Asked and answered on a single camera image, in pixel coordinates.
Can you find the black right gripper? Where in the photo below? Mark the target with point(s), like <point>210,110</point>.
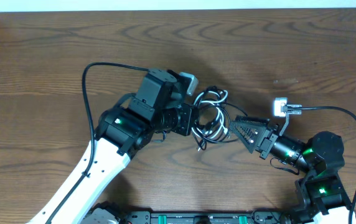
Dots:
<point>264,141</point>

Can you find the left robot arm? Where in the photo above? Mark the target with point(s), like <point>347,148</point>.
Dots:
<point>158,107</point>

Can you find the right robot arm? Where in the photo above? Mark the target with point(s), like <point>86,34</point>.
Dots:
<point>321,194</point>

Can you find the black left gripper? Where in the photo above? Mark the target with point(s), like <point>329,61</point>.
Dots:
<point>185,120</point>

